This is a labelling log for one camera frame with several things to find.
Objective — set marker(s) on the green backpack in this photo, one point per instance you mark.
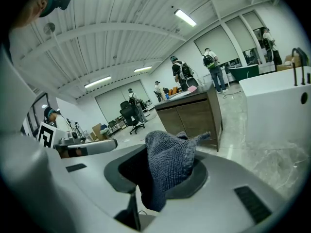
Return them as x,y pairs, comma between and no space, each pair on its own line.
209,61

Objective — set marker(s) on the black bathtub faucet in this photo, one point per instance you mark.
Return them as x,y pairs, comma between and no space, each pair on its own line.
295,74

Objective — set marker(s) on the brown cardboard box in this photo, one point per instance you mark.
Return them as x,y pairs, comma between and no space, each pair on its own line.
283,68
97,131

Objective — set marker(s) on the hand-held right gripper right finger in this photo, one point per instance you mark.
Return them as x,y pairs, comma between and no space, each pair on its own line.
218,203

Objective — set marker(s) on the black backpack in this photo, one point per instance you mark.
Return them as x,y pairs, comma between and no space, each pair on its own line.
186,70

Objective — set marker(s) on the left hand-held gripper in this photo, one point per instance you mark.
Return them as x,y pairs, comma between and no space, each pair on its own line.
48,135

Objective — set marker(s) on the white roller blind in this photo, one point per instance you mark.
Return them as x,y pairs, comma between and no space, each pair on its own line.
252,21
239,33
213,45
109,101

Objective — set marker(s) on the long ceiling light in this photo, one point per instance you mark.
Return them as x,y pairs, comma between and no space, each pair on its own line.
185,17
143,69
97,82

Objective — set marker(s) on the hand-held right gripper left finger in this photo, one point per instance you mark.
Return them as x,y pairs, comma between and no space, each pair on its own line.
92,183

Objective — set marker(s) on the dark blue cloth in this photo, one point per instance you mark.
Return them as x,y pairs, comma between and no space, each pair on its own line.
167,164

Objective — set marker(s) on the pink folded towel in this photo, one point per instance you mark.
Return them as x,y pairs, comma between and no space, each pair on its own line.
192,88

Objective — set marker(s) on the white bathtub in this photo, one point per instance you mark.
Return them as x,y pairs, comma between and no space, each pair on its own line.
272,110

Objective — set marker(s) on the person's left hand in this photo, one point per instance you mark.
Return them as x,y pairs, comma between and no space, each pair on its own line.
63,154

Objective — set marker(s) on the dark vanity cabinet black top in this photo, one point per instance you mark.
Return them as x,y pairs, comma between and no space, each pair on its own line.
215,115

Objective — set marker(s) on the person's head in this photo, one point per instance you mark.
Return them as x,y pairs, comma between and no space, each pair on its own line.
29,8

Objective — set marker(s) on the round ceiling fixture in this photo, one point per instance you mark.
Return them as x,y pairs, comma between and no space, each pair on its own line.
49,28

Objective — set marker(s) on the black office chair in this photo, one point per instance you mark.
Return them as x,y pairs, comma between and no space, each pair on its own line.
128,113

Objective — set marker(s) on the green bathtub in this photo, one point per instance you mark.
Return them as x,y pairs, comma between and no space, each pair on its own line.
243,73

